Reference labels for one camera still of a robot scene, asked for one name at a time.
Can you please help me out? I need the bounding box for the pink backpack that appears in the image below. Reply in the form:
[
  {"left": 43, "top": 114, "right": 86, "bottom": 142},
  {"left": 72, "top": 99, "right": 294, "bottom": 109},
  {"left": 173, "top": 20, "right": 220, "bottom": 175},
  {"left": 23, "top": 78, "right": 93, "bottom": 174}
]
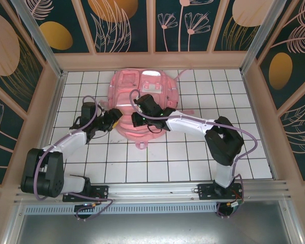
[{"left": 99, "top": 67, "right": 197, "bottom": 149}]

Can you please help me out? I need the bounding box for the grey metal sheet panel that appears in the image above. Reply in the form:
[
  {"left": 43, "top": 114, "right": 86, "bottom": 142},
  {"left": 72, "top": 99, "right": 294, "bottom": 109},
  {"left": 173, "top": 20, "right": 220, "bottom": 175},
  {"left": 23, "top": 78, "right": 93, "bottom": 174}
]
[{"left": 5, "top": 199, "right": 304, "bottom": 244}]

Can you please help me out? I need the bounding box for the small green circuit board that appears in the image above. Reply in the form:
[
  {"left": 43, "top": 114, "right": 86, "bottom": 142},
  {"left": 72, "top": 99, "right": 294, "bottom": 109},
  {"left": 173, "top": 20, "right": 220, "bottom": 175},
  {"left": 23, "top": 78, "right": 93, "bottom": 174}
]
[{"left": 228, "top": 200, "right": 242, "bottom": 211}]

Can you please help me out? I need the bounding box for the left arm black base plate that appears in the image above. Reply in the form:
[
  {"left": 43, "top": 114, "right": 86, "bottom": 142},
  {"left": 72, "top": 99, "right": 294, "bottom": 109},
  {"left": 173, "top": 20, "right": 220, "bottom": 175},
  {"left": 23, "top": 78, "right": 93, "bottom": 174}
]
[{"left": 63, "top": 185, "right": 109, "bottom": 203}]

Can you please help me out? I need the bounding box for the aluminium mounting rail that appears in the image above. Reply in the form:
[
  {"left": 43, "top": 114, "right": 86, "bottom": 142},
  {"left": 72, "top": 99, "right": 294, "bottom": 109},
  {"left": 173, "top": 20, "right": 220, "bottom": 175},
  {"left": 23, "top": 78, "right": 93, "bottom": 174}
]
[{"left": 14, "top": 179, "right": 293, "bottom": 204}]

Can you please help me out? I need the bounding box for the aluminium frame post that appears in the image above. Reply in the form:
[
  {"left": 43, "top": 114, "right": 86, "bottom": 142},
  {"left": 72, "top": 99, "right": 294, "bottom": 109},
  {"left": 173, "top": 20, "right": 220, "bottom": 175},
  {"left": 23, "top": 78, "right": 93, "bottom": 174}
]
[
  {"left": 10, "top": 0, "right": 68, "bottom": 79},
  {"left": 240, "top": 0, "right": 294, "bottom": 76}
]

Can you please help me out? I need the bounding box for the slotted grey cable duct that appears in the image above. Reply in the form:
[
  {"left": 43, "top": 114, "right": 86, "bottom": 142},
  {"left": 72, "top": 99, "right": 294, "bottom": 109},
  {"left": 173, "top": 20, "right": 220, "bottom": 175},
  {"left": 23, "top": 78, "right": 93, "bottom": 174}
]
[{"left": 24, "top": 203, "right": 219, "bottom": 215}]

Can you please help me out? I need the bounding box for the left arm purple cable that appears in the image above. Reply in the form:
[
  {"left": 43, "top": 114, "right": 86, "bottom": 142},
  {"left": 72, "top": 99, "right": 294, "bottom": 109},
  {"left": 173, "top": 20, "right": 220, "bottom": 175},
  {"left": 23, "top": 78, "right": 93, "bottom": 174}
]
[{"left": 34, "top": 95, "right": 114, "bottom": 222}]

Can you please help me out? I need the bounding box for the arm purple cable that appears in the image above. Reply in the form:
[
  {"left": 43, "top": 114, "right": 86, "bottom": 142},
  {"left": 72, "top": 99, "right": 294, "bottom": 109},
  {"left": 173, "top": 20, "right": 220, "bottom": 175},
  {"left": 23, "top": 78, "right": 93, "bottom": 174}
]
[
  {"left": 129, "top": 88, "right": 259, "bottom": 221},
  {"left": 34, "top": 95, "right": 114, "bottom": 222}
]

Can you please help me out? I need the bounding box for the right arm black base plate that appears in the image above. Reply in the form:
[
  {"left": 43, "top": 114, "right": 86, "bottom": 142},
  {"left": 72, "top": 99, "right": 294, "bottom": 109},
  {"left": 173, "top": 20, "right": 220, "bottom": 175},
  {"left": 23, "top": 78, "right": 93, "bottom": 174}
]
[{"left": 197, "top": 182, "right": 244, "bottom": 201}]

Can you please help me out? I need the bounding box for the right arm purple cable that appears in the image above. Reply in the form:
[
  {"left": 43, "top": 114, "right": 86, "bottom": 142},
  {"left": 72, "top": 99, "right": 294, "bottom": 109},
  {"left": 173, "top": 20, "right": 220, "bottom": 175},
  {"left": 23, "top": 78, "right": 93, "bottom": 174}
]
[{"left": 129, "top": 88, "right": 259, "bottom": 221}]

